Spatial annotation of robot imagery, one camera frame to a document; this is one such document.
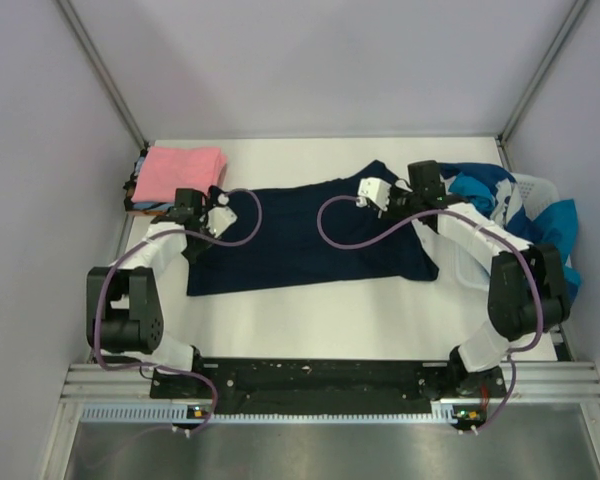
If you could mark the aluminium frame rail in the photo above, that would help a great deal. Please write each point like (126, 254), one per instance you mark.
(535, 383)

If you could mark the stack of folded shirts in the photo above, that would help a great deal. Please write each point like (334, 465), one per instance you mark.
(145, 207)

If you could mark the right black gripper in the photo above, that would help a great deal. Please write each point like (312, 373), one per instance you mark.
(393, 193)

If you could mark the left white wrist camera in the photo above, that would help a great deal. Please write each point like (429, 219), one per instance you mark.
(219, 217)

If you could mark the blue white t shirt pile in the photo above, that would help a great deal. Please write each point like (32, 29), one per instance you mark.
(530, 210)

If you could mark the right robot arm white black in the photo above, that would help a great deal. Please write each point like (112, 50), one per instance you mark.
(528, 292)

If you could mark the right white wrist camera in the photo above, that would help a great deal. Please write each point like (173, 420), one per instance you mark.
(373, 192)

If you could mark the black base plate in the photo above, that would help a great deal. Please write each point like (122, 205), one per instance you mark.
(318, 386)

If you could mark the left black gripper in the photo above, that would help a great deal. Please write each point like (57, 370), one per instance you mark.
(194, 253)

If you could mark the navy blue t shirt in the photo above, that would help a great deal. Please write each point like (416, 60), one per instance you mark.
(281, 239)

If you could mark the grey slotted cable duct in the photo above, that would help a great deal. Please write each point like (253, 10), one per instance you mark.
(163, 412)

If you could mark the pink folded t shirt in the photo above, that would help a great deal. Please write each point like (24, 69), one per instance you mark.
(177, 175)

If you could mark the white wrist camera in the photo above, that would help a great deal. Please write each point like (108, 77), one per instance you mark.
(219, 217)
(373, 192)

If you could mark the white plastic laundry basket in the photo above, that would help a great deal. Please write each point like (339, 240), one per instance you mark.
(530, 192)

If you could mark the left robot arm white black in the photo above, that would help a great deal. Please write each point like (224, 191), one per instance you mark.
(124, 314)

